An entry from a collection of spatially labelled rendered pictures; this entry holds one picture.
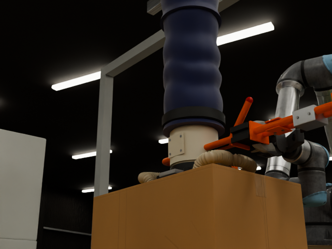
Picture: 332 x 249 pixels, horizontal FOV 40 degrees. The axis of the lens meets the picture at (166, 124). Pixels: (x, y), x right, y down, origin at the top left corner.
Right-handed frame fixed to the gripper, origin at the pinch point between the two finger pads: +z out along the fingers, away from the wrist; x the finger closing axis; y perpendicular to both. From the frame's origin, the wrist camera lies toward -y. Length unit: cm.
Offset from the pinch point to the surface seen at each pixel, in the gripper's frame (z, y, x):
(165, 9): 12, 30, 55
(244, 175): 7.8, -1.2, -14.4
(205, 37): 2.7, 18.2, 40.9
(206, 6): 3, 16, 53
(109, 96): -162, 348, 178
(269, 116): -612, 450, 299
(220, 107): -3.8, 18.0, 15.4
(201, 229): 20.3, 3.5, -30.2
